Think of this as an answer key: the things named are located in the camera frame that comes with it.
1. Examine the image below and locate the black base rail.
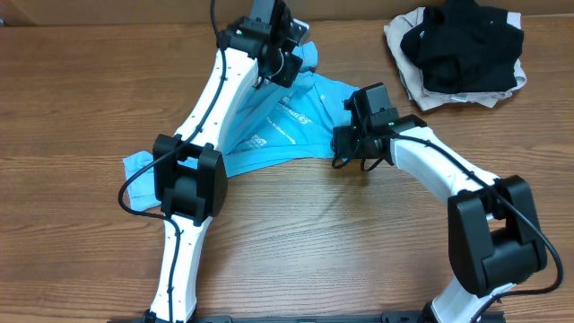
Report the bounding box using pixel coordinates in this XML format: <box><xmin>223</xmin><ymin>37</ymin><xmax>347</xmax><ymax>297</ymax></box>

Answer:
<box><xmin>108</xmin><ymin>311</ymin><xmax>506</xmax><ymax>323</ymax></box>

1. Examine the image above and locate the black folded garment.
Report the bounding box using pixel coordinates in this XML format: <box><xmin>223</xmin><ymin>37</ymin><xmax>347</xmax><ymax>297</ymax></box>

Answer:
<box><xmin>400</xmin><ymin>0</ymin><xmax>524</xmax><ymax>94</ymax></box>

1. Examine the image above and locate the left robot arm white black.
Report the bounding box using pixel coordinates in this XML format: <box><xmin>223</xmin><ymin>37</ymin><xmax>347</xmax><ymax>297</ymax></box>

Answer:
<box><xmin>144</xmin><ymin>0</ymin><xmax>309</xmax><ymax>322</ymax></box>

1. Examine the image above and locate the light blue printed t-shirt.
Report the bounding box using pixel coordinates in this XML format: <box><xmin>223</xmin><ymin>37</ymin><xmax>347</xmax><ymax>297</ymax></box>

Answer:
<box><xmin>122</xmin><ymin>40</ymin><xmax>361</xmax><ymax>213</ymax></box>

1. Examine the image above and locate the beige folded garment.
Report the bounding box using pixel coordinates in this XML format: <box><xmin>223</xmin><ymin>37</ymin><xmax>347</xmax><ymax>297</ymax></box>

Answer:
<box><xmin>384</xmin><ymin>7</ymin><xmax>527</xmax><ymax>111</ymax></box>

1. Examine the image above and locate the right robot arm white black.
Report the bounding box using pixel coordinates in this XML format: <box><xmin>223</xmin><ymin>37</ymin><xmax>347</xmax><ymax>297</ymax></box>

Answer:
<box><xmin>332</xmin><ymin>83</ymin><xmax>547</xmax><ymax>322</ymax></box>

